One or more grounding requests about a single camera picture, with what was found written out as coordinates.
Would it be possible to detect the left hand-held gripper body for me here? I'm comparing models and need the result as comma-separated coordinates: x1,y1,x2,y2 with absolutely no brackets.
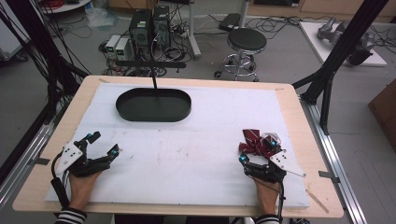
56,139,112,178

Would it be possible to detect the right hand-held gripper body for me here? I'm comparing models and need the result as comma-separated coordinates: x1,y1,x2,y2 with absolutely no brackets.
244,148,307,184

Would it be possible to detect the red wrapper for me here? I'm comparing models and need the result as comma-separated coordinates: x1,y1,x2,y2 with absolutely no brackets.
238,128,283,159

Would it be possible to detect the person's left hand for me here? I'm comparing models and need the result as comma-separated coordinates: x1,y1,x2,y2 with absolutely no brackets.
67,172,102,213

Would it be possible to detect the person's right hand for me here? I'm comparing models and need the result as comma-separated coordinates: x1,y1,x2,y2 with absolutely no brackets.
253,178,280,217

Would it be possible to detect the thin wooden stick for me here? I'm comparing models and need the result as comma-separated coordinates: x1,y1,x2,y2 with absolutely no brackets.
304,188,331,215

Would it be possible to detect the white foam mat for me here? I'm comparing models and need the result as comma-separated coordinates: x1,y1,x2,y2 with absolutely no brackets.
44,82,311,209

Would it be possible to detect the black oval tray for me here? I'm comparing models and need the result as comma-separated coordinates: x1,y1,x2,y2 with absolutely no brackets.
115,87,192,123

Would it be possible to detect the white power supply box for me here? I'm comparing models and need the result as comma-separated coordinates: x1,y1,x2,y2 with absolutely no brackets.
114,37,131,62
105,34,121,60

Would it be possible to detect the black round stool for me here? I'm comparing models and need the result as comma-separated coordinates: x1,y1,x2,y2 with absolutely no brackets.
214,27,268,83

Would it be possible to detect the white floor board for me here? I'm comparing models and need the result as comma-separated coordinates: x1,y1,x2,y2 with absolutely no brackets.
298,21,389,68

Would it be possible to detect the brown wooden cabinet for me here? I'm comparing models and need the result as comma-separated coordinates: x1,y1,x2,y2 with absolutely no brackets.
367,78,396,154

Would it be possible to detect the black computer tower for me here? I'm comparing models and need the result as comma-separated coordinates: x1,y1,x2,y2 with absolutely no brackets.
128,8,154,49
151,5,172,49

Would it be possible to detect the black flat box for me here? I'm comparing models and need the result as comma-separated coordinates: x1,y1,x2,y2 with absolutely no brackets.
218,12,243,33

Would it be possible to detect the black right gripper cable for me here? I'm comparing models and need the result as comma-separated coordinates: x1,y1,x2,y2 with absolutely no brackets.
277,181,287,224

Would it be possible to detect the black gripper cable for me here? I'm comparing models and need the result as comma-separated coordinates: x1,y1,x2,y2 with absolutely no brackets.
277,181,287,224
50,151,71,208

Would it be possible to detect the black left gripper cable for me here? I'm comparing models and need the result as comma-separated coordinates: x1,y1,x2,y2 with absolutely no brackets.
50,151,71,208

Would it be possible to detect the aluminium rail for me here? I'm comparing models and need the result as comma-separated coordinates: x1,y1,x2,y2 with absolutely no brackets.
298,95,370,224
0,102,68,206

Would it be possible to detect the black camera stand bar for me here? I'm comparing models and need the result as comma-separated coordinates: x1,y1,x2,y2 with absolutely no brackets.
116,60,188,98

